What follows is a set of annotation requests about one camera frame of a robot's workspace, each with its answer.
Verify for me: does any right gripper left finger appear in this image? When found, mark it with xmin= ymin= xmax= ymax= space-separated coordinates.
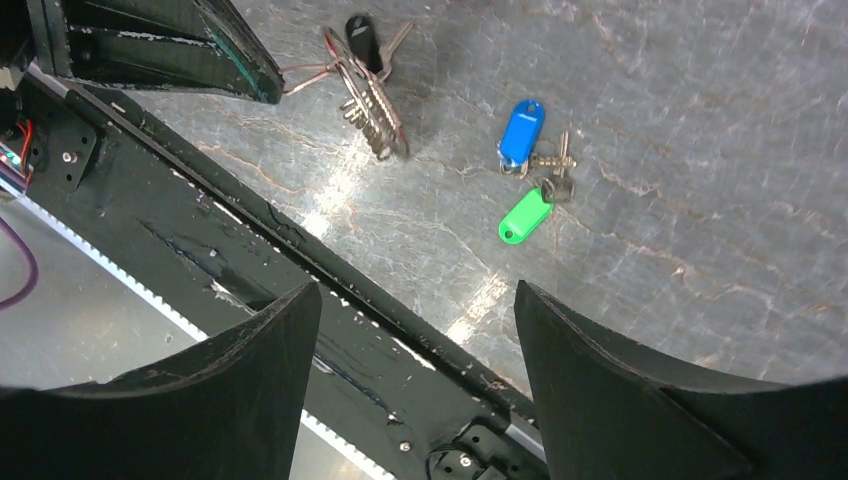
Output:
xmin=1 ymin=283 xmax=322 ymax=479

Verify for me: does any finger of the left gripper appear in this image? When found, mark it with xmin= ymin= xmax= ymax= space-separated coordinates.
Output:
xmin=27 ymin=0 xmax=285 ymax=104

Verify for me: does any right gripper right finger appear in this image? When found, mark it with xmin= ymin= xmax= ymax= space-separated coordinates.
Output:
xmin=514 ymin=281 xmax=847 ymax=479

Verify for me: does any keyring with key bunch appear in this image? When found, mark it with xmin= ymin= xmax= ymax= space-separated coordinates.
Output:
xmin=279 ymin=13 xmax=415 ymax=161

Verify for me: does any blue tag key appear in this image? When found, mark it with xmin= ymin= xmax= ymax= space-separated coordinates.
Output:
xmin=497 ymin=99 xmax=577 ymax=178

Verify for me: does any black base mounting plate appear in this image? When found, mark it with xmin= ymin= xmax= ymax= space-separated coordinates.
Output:
xmin=13 ymin=75 xmax=547 ymax=479

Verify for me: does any green tag key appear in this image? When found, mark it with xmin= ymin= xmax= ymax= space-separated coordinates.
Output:
xmin=498 ymin=176 xmax=576 ymax=245

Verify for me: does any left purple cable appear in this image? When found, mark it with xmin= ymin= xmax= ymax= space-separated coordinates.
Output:
xmin=0 ymin=218 xmax=40 ymax=313

